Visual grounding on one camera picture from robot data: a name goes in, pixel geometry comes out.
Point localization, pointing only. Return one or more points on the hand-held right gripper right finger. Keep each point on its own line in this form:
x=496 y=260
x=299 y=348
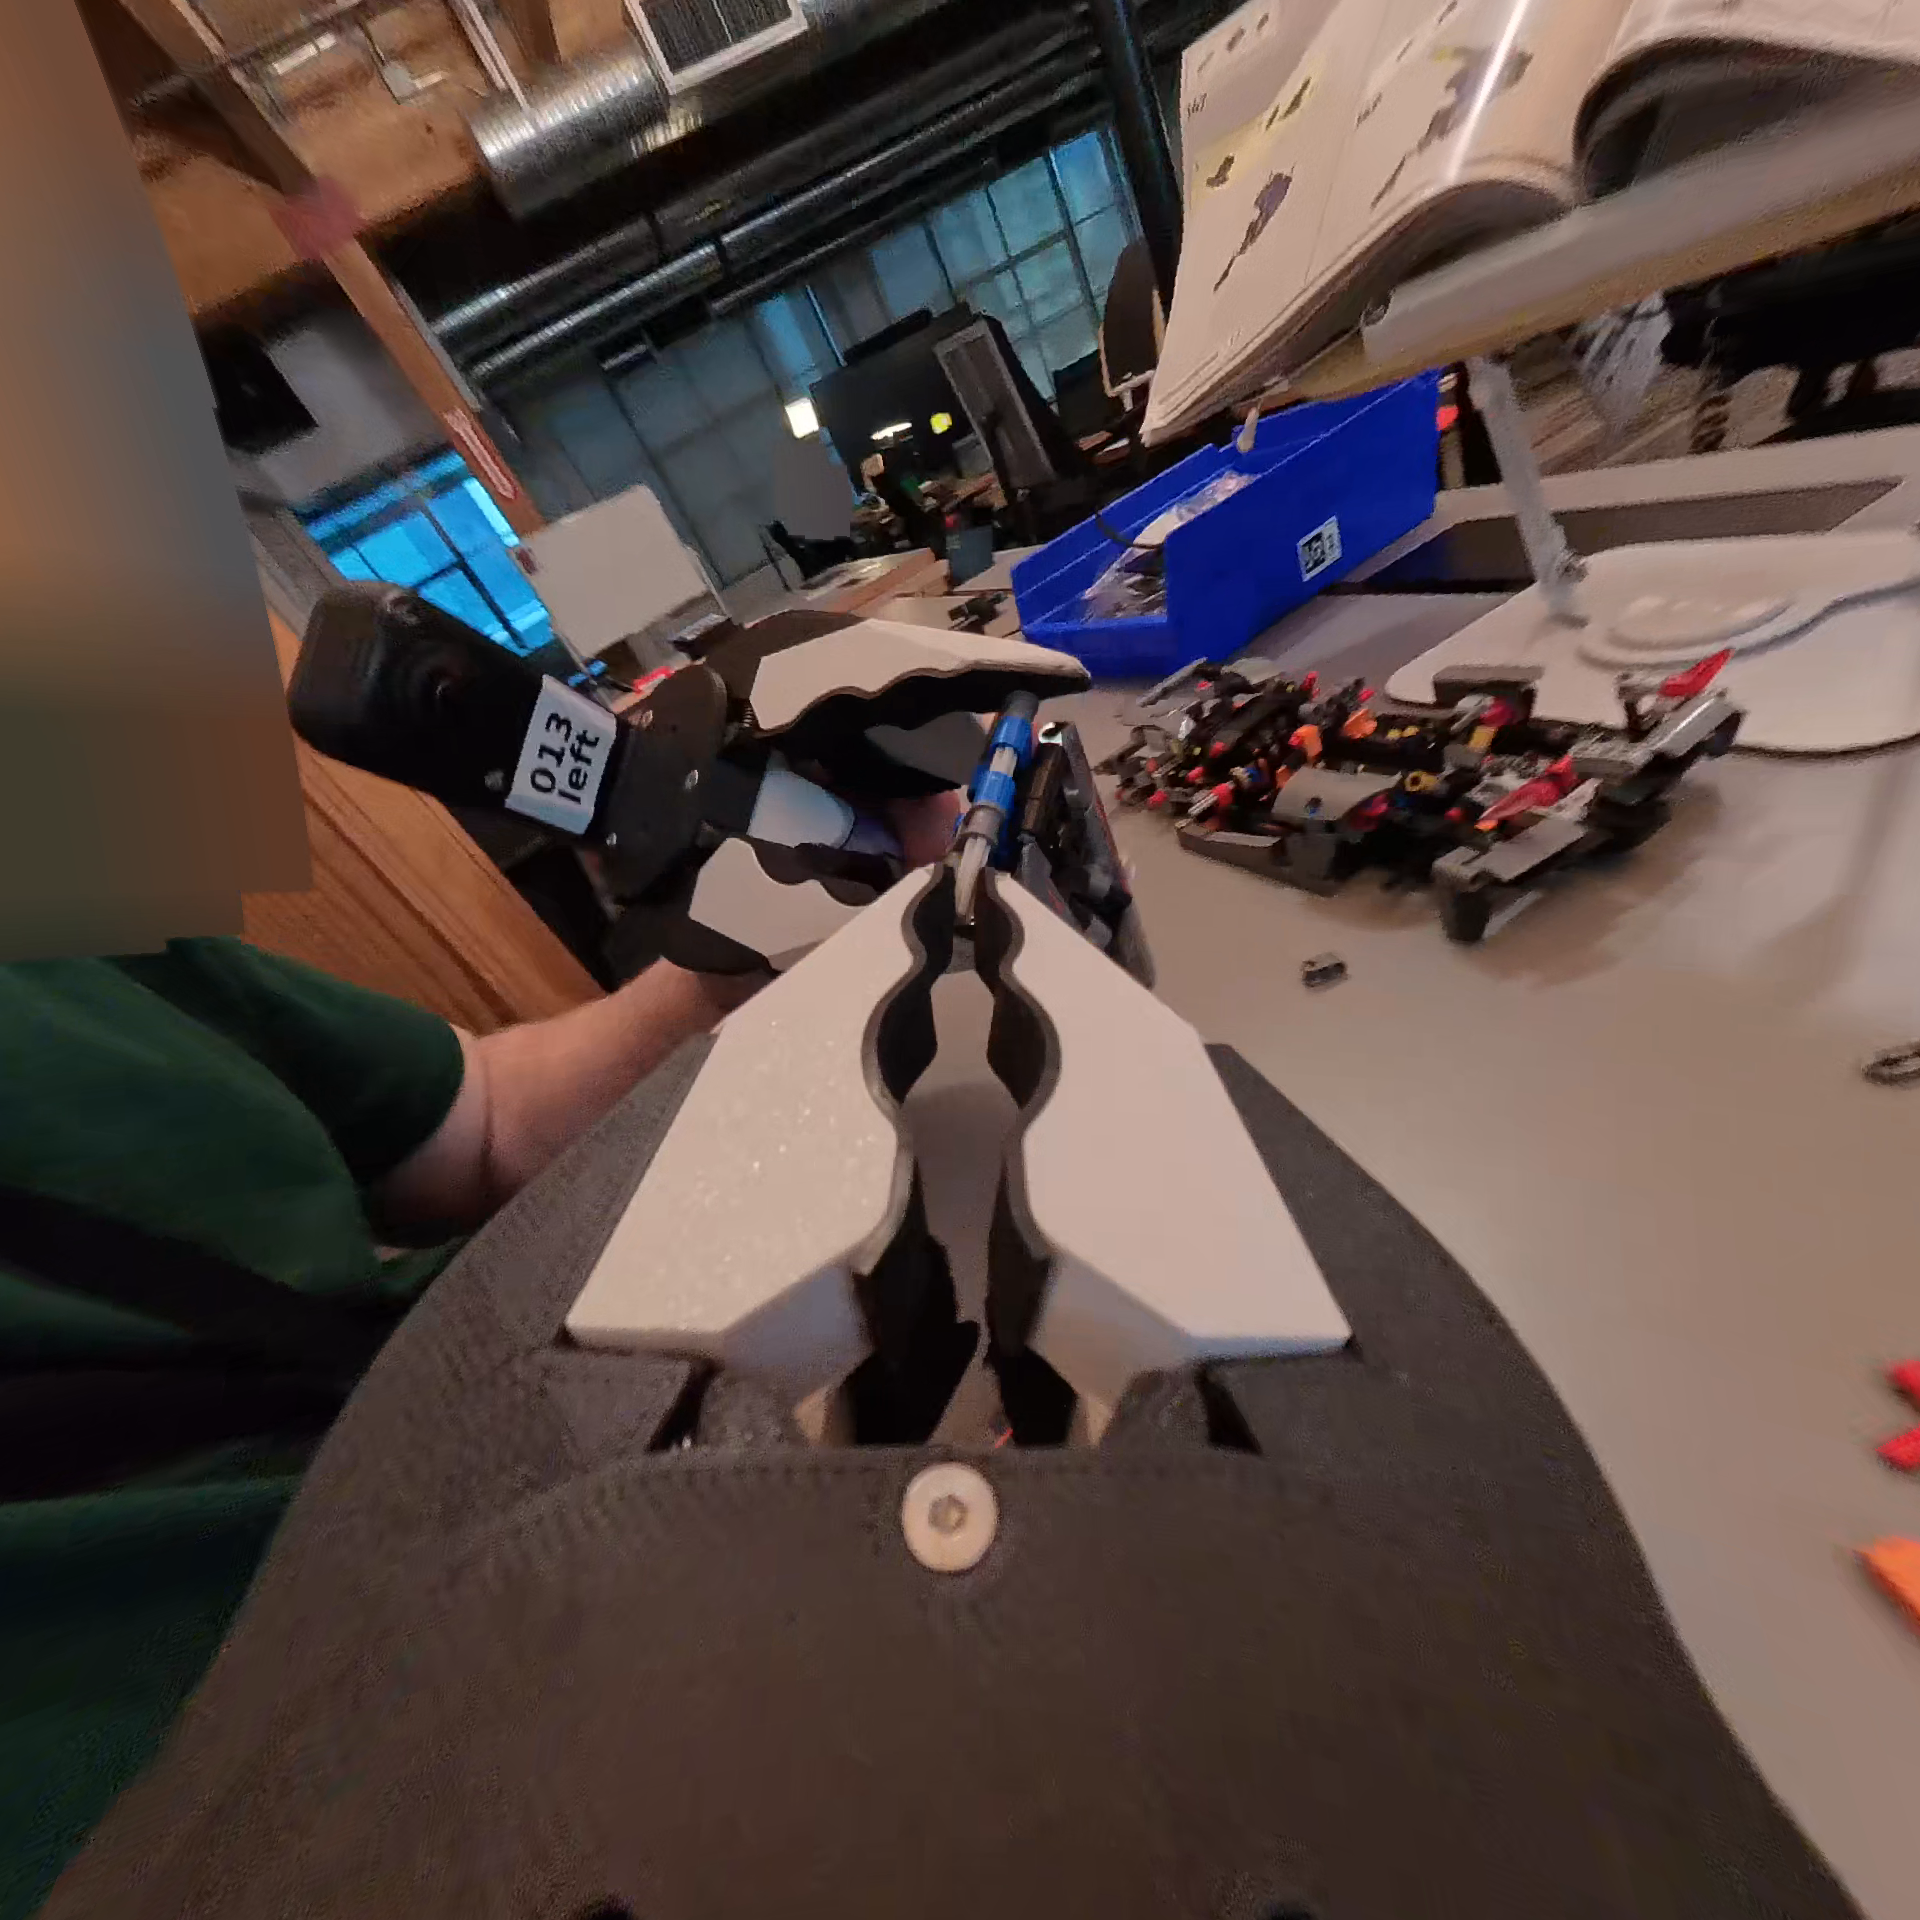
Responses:
x=1170 y=1170

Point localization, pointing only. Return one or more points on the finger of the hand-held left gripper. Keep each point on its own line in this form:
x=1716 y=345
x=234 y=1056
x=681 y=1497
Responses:
x=764 y=922
x=900 y=660

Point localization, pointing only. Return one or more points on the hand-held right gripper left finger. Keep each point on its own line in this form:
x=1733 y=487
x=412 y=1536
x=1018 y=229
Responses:
x=750 y=1170

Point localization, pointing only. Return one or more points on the small lego gearbox assembly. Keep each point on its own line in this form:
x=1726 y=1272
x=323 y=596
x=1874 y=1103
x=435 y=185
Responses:
x=1072 y=839

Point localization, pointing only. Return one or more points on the large lego car chassis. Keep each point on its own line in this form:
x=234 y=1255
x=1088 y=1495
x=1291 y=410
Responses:
x=1424 y=796

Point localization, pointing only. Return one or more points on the lego instruction booklet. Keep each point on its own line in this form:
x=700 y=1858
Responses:
x=1348 y=149

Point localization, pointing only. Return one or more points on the dark grey two-hole lego piece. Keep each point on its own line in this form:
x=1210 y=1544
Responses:
x=1893 y=1066

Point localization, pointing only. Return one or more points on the orange curved lego piece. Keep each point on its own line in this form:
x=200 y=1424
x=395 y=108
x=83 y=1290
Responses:
x=1893 y=1576

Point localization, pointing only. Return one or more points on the person's left hand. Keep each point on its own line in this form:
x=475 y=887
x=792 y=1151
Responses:
x=915 y=826

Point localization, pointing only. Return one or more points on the whiteboard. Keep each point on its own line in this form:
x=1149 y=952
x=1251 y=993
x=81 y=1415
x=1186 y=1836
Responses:
x=614 y=562

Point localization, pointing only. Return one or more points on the black monitor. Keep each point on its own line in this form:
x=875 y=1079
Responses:
x=885 y=397

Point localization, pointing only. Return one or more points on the clear plastic bags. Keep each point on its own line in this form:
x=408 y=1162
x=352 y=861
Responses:
x=1154 y=562

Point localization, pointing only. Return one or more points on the blue plastic bin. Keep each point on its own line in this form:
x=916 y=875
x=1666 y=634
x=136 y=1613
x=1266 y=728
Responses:
x=1244 y=556

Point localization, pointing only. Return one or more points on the wooden beam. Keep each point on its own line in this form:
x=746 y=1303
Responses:
x=404 y=345

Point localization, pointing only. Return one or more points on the person's green shirt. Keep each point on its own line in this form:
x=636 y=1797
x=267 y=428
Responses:
x=148 y=1125

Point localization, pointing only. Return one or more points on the white book stand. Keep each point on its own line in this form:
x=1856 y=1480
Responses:
x=1724 y=628

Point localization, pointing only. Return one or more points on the metal ventilation duct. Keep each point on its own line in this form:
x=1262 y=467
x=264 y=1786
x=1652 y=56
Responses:
x=569 y=129

